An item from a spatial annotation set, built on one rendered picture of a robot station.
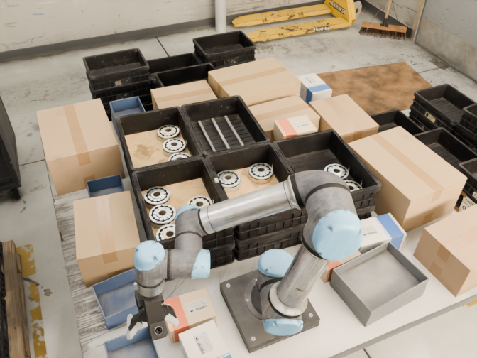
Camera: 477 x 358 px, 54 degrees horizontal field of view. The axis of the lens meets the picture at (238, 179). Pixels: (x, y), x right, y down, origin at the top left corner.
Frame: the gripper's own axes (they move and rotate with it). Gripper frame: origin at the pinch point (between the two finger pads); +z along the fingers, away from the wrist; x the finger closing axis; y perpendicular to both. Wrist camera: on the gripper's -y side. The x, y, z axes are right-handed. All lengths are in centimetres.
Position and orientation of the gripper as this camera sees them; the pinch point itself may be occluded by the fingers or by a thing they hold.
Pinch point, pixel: (153, 334)
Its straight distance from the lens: 148.1
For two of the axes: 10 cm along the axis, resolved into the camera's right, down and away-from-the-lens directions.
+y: -3.7, -6.2, 6.9
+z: -1.0, 7.6, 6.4
